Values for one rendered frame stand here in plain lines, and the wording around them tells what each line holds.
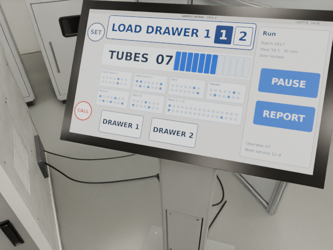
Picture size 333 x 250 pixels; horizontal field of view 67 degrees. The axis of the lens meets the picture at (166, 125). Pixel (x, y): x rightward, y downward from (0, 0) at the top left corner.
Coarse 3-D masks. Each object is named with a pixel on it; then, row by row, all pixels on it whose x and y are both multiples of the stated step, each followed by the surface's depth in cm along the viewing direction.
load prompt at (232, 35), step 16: (112, 16) 53; (128, 16) 52; (112, 32) 53; (128, 32) 52; (144, 32) 51; (160, 32) 50; (176, 32) 50; (192, 32) 49; (208, 32) 48; (224, 32) 48; (240, 32) 47; (224, 48) 47; (240, 48) 47
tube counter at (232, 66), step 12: (156, 60) 50; (168, 60) 50; (180, 60) 49; (192, 60) 49; (204, 60) 48; (216, 60) 48; (228, 60) 47; (240, 60) 47; (192, 72) 48; (204, 72) 48; (216, 72) 47; (228, 72) 47; (240, 72) 46
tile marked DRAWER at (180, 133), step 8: (152, 120) 50; (160, 120) 49; (168, 120) 49; (152, 128) 50; (160, 128) 49; (168, 128) 49; (176, 128) 49; (184, 128) 48; (192, 128) 48; (152, 136) 50; (160, 136) 49; (168, 136) 49; (176, 136) 48; (184, 136) 48; (192, 136) 48; (176, 144) 48; (184, 144) 48; (192, 144) 48
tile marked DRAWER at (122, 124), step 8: (104, 112) 52; (112, 112) 52; (120, 112) 51; (104, 120) 52; (112, 120) 52; (120, 120) 51; (128, 120) 51; (136, 120) 50; (104, 128) 52; (112, 128) 51; (120, 128) 51; (128, 128) 51; (136, 128) 50; (128, 136) 51; (136, 136) 50
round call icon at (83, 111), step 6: (78, 102) 53; (84, 102) 53; (90, 102) 53; (78, 108) 53; (84, 108) 53; (90, 108) 53; (78, 114) 53; (84, 114) 53; (90, 114) 53; (78, 120) 53; (84, 120) 53; (90, 120) 53
